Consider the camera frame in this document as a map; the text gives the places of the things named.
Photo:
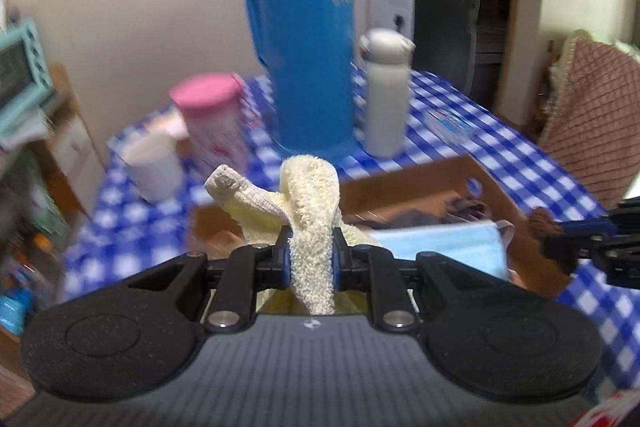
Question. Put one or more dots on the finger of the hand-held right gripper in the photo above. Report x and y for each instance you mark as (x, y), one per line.
(565, 247)
(585, 225)

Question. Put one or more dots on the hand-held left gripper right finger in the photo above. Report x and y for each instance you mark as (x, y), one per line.
(336, 267)

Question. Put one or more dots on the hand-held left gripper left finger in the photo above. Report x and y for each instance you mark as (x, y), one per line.
(285, 267)

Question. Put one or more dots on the brown knitted scrunchie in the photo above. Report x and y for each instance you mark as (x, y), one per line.
(542, 219)

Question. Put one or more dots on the yellow terry towel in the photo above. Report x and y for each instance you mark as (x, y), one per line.
(310, 217)

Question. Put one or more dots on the cardboard box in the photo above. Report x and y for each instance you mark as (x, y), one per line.
(400, 187)

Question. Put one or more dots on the blue face mask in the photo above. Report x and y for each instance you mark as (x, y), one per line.
(450, 247)

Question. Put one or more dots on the blue white checkered tablecloth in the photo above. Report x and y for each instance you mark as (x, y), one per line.
(525, 142)

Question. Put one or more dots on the beige quilted chair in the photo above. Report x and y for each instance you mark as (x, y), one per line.
(595, 117)

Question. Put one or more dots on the white cup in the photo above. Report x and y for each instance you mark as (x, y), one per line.
(155, 172)

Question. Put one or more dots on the pink lidded jar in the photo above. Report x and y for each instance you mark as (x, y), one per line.
(210, 122)

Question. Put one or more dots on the clear plastic packet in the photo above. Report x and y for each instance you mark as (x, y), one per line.
(450, 124)

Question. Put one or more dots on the blue thermos flask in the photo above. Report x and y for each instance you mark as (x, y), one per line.
(305, 32)

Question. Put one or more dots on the wooden shelf unit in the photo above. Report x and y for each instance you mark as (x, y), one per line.
(75, 142)

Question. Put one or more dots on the teal toaster oven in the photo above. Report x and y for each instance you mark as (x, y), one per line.
(25, 72)

